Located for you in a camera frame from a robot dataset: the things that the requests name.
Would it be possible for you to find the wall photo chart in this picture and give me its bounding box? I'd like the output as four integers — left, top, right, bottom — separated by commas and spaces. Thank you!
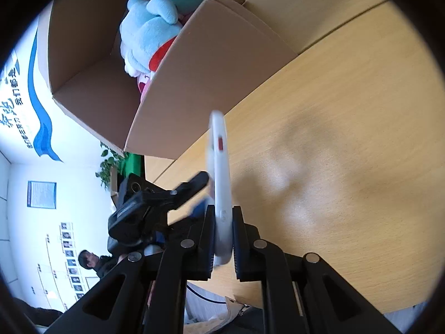
31, 220, 86, 304

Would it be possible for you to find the white paper bag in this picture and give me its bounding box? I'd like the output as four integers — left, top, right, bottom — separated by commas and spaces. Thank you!
184, 285, 251, 334

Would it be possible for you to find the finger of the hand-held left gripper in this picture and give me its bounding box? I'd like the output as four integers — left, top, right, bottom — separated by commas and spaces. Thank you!
188, 197, 209, 228
167, 171, 210, 216

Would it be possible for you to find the framed wall notice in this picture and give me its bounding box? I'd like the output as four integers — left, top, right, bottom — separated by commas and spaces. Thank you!
26, 180, 58, 210

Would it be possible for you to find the white rounded plastic device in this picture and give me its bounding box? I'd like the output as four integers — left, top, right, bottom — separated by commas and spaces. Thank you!
206, 110, 234, 267

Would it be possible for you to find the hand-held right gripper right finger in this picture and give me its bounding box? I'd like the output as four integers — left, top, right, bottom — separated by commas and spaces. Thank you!
232, 206, 401, 334

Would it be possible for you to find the wooden desktop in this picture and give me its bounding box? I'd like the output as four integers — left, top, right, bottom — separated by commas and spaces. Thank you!
144, 0, 437, 316

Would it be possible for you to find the green panel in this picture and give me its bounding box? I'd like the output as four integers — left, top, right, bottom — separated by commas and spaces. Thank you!
120, 152, 145, 179

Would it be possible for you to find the black cable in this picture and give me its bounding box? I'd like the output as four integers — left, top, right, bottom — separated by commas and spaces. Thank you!
187, 281, 227, 304

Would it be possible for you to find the dark cloth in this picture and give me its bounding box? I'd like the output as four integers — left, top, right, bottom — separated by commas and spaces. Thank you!
10, 296, 64, 334

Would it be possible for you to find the pink plush toy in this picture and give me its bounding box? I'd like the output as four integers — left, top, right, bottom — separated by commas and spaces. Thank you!
137, 70, 156, 94

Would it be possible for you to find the green potted plant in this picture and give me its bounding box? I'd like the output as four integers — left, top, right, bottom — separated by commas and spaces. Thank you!
95, 141, 130, 191

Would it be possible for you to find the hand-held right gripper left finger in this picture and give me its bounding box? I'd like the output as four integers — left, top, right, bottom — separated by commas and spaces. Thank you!
43, 205, 218, 334

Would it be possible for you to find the brown cardboard box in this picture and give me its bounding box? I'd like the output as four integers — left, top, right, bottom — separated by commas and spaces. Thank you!
36, 0, 298, 161

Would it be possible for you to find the light blue plush toy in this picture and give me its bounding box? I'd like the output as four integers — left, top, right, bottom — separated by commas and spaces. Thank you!
119, 0, 184, 78

